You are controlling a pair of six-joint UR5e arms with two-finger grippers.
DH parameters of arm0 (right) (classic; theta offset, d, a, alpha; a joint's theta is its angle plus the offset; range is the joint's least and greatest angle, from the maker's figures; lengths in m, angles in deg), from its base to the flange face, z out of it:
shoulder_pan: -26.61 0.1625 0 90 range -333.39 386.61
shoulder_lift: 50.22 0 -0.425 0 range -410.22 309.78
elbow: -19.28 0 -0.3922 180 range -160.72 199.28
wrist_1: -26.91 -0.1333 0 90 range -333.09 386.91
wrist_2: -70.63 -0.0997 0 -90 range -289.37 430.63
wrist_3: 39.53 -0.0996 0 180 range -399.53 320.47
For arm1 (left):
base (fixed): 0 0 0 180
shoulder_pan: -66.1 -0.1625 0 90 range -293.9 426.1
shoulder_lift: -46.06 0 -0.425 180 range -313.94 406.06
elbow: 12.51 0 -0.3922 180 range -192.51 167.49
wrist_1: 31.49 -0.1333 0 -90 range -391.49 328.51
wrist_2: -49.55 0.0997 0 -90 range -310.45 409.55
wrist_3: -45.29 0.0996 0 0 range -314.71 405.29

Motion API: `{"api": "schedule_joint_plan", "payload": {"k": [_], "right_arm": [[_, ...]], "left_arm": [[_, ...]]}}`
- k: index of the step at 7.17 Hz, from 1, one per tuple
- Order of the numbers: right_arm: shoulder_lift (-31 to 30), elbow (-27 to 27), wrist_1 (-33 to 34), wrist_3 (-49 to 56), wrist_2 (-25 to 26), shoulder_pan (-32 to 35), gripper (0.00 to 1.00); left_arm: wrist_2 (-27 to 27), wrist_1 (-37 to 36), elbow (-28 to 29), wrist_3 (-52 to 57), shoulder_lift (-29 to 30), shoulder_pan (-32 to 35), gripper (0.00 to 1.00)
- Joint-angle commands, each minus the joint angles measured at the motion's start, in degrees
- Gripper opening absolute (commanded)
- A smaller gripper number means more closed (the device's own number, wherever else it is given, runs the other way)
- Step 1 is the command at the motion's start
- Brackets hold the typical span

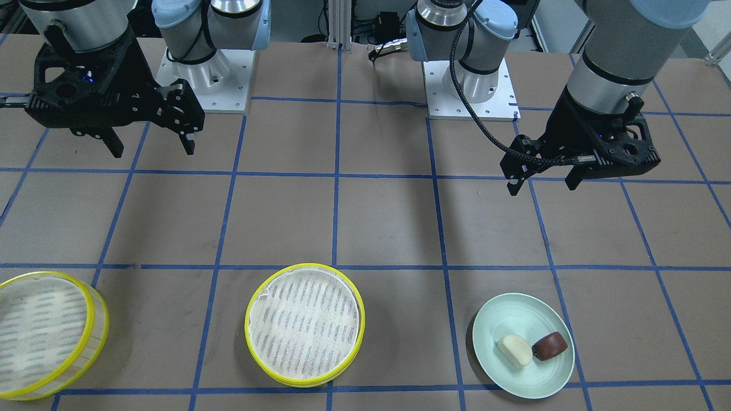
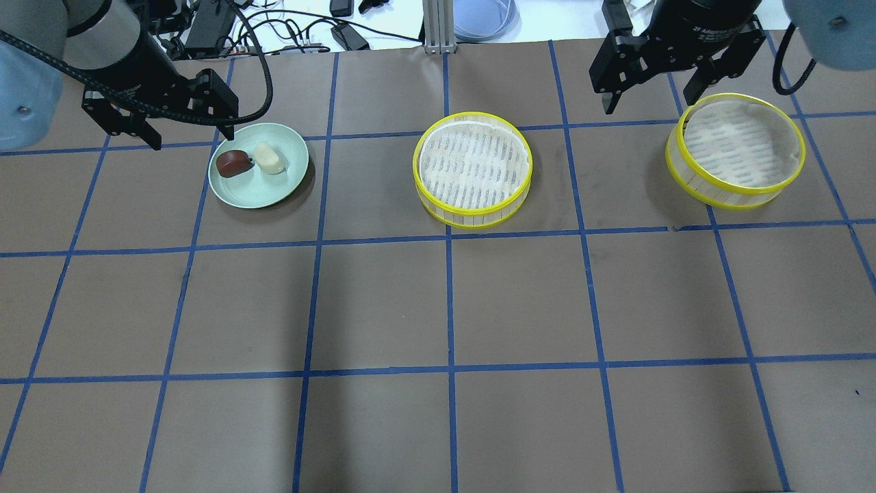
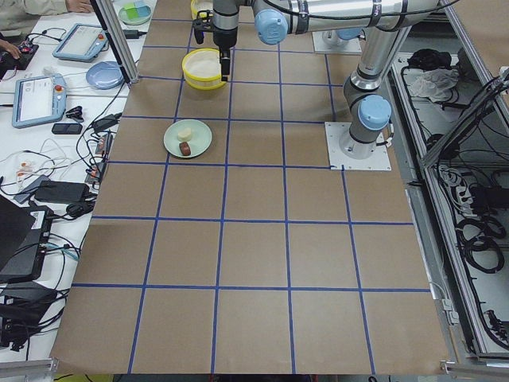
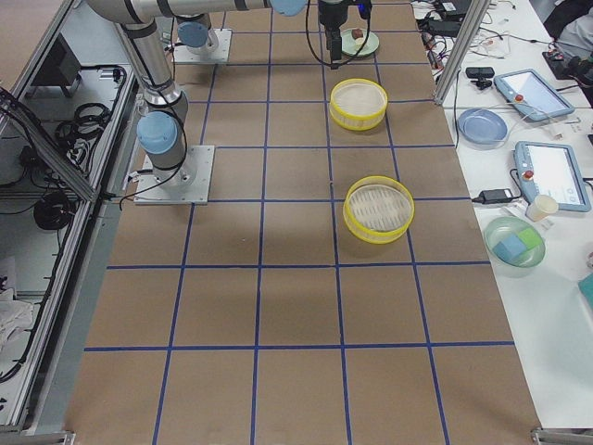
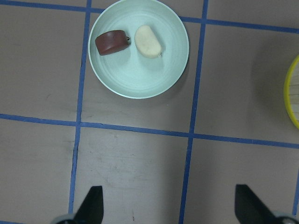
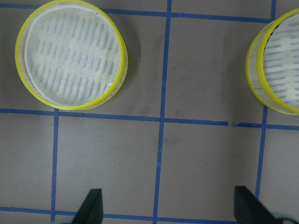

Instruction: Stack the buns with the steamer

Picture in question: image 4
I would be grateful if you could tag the brown bun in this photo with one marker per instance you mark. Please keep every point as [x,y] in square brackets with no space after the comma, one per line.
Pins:
[356,34]

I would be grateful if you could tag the yellow steamer basket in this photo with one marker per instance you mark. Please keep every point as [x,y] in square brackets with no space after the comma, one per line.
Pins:
[358,104]
[378,209]

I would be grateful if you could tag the green plate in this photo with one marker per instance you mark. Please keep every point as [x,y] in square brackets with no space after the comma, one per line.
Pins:
[371,44]

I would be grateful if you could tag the black webcam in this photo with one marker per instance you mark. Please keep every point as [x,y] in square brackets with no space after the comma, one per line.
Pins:
[481,77]

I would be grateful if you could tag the blue plate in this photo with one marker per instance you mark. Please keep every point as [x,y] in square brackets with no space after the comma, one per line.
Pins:
[482,127]

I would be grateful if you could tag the far teach pendant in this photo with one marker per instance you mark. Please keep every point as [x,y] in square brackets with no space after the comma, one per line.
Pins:
[529,93]

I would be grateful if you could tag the teach pendant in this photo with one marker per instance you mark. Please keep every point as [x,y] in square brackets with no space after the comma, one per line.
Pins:
[551,170]
[529,93]

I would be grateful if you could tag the black power adapter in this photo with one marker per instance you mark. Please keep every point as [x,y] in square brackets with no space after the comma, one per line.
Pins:
[494,196]

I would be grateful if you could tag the near teach pendant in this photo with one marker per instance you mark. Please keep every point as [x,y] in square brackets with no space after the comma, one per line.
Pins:
[551,170]

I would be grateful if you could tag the paper cup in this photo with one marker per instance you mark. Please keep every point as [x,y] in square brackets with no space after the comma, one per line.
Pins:
[541,208]

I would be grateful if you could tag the blue sponge block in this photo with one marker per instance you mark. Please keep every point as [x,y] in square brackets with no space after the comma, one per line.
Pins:
[509,249]

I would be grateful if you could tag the green glass bowl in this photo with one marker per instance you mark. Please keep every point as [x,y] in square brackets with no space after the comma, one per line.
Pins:
[500,228]

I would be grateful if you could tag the green sponge block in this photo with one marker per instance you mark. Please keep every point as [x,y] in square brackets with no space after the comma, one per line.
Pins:
[530,237]

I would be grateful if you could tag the aluminium frame post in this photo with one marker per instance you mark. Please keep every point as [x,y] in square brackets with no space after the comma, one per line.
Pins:
[469,28]

